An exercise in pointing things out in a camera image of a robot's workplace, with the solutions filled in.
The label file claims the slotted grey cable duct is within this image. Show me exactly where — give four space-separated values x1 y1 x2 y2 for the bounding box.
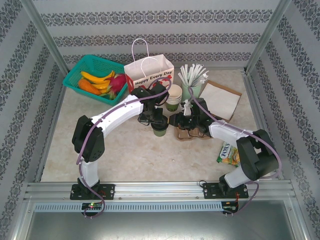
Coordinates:
33 201 223 213

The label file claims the white napkin stack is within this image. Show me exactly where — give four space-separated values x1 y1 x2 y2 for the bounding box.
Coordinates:
199 82 241 118

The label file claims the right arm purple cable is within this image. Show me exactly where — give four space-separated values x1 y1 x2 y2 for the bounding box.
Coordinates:
187 86 283 216

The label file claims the pink dragon fruit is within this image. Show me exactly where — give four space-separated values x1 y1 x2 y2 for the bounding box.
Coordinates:
104 73 128 100

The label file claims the paper-wrapped straw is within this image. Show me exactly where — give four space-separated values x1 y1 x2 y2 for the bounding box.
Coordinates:
192 63 201 86
181 64 194 86
177 71 192 87
198 68 210 85

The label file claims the white red-print paper bag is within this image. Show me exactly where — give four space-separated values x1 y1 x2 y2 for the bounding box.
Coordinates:
124 38 175 96

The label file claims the teal plastic basket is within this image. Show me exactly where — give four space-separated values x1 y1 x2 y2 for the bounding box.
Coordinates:
62 54 130 105

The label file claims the stack of paper cups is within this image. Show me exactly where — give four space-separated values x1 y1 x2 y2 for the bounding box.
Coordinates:
165 84 183 113

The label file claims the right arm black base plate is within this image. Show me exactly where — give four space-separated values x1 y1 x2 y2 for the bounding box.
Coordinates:
201 182 250 200

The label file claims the aluminium mounting rail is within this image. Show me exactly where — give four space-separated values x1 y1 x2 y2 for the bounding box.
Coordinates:
23 181 297 201

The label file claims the aluminium frame post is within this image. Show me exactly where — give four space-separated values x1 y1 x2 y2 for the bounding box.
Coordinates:
19 0 72 73
243 0 292 73

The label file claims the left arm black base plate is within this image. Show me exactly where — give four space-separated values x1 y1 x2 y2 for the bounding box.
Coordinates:
69 183 116 201

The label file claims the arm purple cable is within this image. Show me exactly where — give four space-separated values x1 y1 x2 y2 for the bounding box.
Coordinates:
76 83 173 218
187 86 283 216

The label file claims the green black-lid coffee cup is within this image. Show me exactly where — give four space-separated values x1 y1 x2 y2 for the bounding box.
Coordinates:
150 119 169 138

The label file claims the green yellow candy bag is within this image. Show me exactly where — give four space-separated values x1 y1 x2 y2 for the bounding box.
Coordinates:
216 142 241 168

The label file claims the brown cardboard cup carrier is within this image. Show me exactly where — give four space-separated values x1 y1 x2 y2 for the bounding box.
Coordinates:
174 123 213 141

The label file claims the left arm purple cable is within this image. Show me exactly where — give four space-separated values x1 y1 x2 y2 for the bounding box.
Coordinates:
76 83 173 218

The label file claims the mint green straw holder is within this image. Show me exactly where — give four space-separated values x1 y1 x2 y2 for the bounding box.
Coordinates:
181 81 203 103

